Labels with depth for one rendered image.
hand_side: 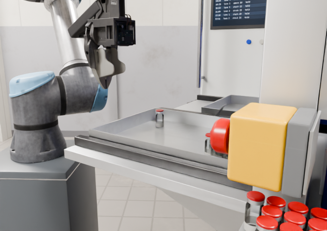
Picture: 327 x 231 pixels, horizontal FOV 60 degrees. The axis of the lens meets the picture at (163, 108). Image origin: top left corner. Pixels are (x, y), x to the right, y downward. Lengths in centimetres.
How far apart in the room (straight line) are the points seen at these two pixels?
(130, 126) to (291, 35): 50
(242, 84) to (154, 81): 196
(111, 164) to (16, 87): 37
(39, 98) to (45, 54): 277
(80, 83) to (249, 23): 87
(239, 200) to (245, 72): 105
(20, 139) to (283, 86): 68
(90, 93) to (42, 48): 277
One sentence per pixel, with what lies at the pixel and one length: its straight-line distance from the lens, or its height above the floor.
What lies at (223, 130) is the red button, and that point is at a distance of 31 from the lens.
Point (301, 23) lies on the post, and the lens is 36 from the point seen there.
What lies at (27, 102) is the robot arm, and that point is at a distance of 81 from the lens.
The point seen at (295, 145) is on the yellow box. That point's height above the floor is 101.
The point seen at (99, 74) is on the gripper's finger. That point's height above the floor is 103.
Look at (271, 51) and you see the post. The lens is 36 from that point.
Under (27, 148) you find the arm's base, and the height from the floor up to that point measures 83.
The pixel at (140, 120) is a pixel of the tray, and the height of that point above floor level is 89.
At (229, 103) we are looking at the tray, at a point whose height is 89.
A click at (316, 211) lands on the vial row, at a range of 36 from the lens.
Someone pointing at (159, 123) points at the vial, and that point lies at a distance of 75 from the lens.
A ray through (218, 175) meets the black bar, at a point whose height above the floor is 89.
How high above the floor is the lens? 110
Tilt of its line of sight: 13 degrees down
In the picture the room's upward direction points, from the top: straight up
